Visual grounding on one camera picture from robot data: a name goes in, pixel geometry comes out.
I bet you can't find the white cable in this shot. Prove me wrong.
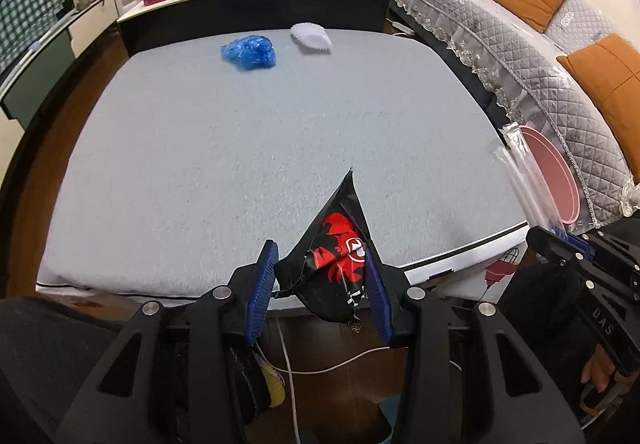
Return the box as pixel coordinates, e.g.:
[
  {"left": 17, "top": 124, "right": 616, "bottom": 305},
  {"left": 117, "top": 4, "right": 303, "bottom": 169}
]
[{"left": 272, "top": 324, "right": 461, "bottom": 444}]

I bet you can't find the green checked cloth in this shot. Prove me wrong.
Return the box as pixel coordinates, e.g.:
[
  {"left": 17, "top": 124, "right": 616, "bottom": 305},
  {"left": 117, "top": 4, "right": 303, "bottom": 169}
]
[{"left": 0, "top": 0, "right": 73, "bottom": 74}]

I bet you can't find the white marble coffee table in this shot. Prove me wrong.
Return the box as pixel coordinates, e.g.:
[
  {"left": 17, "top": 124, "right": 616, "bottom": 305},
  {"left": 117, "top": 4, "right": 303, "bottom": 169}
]
[{"left": 116, "top": 0, "right": 396, "bottom": 58}]

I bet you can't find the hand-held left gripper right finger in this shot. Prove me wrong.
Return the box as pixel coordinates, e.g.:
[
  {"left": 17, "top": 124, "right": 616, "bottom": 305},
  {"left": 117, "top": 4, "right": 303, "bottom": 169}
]
[{"left": 364, "top": 249, "right": 586, "bottom": 444}]

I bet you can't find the pink bin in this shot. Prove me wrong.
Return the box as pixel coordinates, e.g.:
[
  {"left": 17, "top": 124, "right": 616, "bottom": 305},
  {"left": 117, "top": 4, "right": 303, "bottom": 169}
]
[{"left": 517, "top": 124, "right": 583, "bottom": 225}]

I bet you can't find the green white tv cabinet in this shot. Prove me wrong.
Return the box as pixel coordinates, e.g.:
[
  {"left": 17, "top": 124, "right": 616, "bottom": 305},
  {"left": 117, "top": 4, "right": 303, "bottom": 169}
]
[{"left": 0, "top": 0, "right": 121, "bottom": 129}]

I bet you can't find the blue plastic bag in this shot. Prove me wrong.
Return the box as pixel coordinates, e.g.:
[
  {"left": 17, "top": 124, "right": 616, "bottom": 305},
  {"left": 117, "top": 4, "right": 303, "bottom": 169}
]
[{"left": 221, "top": 34, "right": 277, "bottom": 73}]

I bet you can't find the black red snack wrapper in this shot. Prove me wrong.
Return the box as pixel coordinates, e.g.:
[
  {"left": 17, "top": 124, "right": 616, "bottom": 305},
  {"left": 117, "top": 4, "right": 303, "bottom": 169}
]
[{"left": 274, "top": 168, "right": 383, "bottom": 325}]

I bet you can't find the grey quilted sofa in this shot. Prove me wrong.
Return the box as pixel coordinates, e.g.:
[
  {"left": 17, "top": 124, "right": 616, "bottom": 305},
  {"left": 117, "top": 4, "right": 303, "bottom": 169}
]
[{"left": 374, "top": 0, "right": 640, "bottom": 227}]

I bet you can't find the white red printed bag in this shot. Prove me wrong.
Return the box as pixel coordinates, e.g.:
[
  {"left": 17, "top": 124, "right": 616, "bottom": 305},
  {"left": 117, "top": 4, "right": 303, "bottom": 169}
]
[{"left": 482, "top": 249, "right": 523, "bottom": 305}]

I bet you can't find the yellow black slipper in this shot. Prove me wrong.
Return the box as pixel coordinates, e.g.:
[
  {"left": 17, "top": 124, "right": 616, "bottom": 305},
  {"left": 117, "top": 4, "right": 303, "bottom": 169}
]
[{"left": 225, "top": 344, "right": 287, "bottom": 425}]

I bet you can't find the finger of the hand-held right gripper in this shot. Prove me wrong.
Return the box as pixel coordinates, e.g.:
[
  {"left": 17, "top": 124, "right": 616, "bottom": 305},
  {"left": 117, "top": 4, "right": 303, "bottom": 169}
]
[
  {"left": 525, "top": 225, "right": 596, "bottom": 269},
  {"left": 585, "top": 231, "right": 640, "bottom": 275}
]

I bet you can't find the clear plastic bag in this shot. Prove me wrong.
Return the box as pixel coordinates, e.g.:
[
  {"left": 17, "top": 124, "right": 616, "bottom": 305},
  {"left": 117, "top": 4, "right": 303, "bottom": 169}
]
[{"left": 492, "top": 121, "right": 568, "bottom": 237}]

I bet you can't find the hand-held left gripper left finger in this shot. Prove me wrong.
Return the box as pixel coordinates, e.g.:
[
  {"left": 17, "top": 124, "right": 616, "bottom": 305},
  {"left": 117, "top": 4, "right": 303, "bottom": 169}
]
[{"left": 62, "top": 240, "right": 281, "bottom": 444}]

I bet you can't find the person's right hand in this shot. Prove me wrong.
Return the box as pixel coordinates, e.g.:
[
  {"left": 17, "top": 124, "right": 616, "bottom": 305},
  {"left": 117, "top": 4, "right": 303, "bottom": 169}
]
[{"left": 581, "top": 345, "right": 626, "bottom": 397}]

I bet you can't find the person's dark trouser leg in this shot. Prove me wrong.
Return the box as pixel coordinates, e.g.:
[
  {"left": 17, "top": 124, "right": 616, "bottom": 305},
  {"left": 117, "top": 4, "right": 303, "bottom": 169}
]
[{"left": 500, "top": 264, "right": 601, "bottom": 425}]

